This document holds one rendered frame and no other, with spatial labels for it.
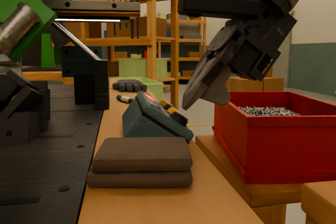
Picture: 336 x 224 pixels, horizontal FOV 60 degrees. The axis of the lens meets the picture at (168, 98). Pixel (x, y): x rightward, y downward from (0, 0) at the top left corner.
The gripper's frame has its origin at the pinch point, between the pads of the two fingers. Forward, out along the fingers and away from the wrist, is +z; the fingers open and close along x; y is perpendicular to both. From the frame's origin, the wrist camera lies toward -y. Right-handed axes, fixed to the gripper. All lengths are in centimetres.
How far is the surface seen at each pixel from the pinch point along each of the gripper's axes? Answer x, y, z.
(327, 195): -13.6, 18.2, -0.3
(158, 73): 287, 39, -7
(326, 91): 582, 449, -210
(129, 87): 47.3, -3.4, 6.7
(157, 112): -5.8, -3.7, 3.3
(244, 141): 2.3, 13.8, 0.1
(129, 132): -5.7, -5.3, 7.6
